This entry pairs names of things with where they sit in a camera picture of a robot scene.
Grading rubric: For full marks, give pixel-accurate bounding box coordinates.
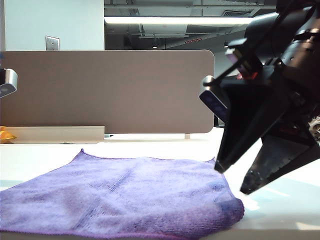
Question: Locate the long white ceiling light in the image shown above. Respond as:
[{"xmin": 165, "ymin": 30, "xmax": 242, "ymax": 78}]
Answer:
[{"xmin": 103, "ymin": 16, "xmax": 253, "ymax": 25}]

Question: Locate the purple microfiber cloth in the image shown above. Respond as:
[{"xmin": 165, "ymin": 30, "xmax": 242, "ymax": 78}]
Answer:
[{"xmin": 0, "ymin": 148, "xmax": 245, "ymax": 240}]

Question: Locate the silver wall switch plate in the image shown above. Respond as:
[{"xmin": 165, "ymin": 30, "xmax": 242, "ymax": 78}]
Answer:
[{"xmin": 45, "ymin": 35, "xmax": 60, "ymax": 51}]

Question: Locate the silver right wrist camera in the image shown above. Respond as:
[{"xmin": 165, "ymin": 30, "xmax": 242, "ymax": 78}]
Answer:
[{"xmin": 199, "ymin": 75, "xmax": 230, "ymax": 122}]

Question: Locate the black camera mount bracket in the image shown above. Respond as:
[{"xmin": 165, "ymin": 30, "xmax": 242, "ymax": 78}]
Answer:
[{"xmin": 213, "ymin": 38, "xmax": 263, "ymax": 83}]

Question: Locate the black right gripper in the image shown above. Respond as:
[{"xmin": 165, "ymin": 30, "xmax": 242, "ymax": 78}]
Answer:
[{"xmin": 215, "ymin": 58, "xmax": 320, "ymax": 195}]

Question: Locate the brown fabric desk partition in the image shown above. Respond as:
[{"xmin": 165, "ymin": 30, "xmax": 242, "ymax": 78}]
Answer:
[{"xmin": 0, "ymin": 50, "xmax": 215, "ymax": 134}]

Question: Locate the orange object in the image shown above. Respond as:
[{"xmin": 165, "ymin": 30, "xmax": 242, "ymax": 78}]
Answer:
[{"xmin": 0, "ymin": 126, "xmax": 17, "ymax": 141}]

